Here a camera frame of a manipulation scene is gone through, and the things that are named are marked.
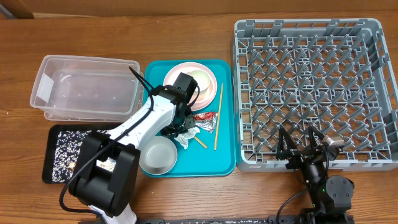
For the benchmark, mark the clear plastic waste bin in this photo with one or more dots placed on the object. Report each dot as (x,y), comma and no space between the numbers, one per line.
(89,89)

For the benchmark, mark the left wooden chopstick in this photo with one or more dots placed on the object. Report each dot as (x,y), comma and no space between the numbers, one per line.
(200,142)

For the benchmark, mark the grey round bowl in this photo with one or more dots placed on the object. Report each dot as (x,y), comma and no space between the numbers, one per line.
(159,156)

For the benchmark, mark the wooden chopstick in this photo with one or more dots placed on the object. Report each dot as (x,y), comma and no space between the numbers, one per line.
(200,142)
(218,118)

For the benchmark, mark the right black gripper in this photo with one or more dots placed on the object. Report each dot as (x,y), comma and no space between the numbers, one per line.
(300,154)

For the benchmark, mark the black plastic tray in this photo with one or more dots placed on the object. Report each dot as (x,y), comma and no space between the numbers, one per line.
(52,137)

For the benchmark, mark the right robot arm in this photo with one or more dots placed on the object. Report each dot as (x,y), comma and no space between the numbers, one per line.
(330,195)

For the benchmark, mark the right wooden chopstick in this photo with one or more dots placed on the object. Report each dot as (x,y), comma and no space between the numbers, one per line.
(218,118)

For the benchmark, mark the red silver foil wrapper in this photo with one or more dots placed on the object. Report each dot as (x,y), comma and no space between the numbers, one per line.
(206,121)

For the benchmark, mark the grey plastic dish rack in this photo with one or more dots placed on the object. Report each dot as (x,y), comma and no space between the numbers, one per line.
(333,74)

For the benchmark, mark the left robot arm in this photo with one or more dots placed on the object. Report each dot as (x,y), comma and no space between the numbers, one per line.
(107,166)

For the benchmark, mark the teal plastic serving tray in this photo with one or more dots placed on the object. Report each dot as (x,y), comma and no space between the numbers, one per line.
(219,158)

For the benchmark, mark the rice and food scraps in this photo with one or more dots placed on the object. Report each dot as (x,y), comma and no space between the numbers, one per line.
(67,150)

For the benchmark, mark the pink round plate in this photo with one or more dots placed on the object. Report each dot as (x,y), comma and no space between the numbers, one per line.
(187,67)

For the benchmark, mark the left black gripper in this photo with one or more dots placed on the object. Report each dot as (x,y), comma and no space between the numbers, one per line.
(168,130)

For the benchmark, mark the white napkin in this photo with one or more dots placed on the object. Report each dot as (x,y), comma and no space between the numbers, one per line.
(183,138)

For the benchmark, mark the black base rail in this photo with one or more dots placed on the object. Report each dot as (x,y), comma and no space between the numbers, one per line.
(217,221)

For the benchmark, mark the white plastic cup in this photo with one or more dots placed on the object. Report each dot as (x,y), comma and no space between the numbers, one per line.
(202,79)

